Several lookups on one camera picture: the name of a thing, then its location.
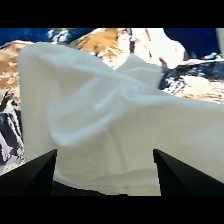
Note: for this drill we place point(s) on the white T-shirt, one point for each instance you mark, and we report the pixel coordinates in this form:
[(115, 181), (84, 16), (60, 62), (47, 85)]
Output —
[(110, 126)]

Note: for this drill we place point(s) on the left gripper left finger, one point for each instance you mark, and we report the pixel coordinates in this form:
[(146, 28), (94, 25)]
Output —
[(31, 180)]

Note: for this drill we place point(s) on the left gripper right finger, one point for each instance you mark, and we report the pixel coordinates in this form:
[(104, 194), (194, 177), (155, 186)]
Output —
[(185, 181)]

